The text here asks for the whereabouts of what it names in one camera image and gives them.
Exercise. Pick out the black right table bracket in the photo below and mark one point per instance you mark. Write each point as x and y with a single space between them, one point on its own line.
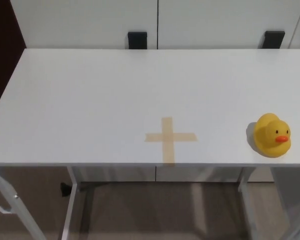
273 39

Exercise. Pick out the small black floor object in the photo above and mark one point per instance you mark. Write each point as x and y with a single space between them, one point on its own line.
65 190

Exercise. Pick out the dark red wall panel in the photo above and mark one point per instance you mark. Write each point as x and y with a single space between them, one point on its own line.
2 50

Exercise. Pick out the black left table bracket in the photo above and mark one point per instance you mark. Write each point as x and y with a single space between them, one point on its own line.
137 40

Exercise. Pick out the black table bracket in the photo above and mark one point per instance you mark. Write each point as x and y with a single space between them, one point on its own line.
273 39
137 40

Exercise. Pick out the white slanted desk leg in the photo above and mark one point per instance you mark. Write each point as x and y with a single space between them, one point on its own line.
71 200

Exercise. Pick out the white desk leg with tab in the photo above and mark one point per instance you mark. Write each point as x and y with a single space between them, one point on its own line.
244 178

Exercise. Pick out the yellow rubber duck toy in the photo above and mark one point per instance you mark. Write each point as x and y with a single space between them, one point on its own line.
267 135

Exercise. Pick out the white hook on desk leg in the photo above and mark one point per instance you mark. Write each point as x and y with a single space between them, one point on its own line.
6 210

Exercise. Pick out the white desk leg with hook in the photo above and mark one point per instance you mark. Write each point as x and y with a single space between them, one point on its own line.
22 210

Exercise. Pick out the long beige tape strip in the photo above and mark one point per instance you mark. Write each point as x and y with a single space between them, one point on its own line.
168 152

